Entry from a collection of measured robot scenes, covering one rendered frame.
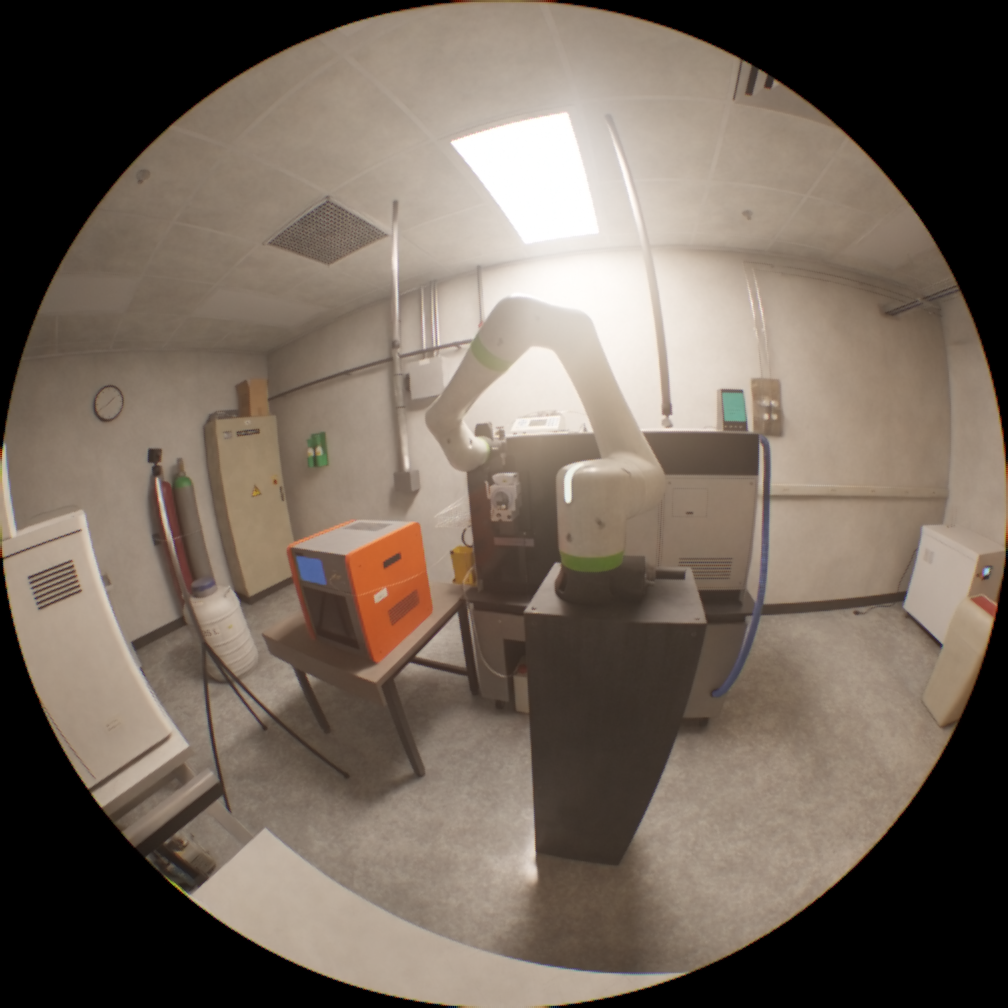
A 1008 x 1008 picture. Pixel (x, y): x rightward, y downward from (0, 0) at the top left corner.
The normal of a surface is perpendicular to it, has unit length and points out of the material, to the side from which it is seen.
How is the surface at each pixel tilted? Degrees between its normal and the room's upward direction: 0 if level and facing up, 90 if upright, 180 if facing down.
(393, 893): 0
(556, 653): 90
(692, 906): 0
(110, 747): 90
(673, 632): 90
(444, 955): 0
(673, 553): 90
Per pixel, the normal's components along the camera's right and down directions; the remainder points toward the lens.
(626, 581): -0.37, 0.07
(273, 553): 0.94, 0.00
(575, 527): -0.65, 0.21
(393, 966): -0.07, -0.98
